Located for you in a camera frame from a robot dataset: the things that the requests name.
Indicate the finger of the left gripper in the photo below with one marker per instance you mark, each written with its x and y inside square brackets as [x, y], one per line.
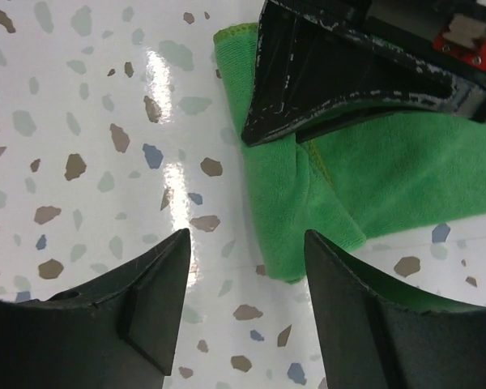
[323, 126]

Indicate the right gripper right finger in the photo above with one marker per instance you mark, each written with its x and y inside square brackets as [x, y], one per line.
[376, 331]

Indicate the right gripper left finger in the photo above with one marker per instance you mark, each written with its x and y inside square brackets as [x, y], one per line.
[118, 330]

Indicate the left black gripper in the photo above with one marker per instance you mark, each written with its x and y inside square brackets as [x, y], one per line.
[320, 59]

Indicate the green towel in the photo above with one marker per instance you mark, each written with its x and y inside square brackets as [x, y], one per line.
[377, 178]

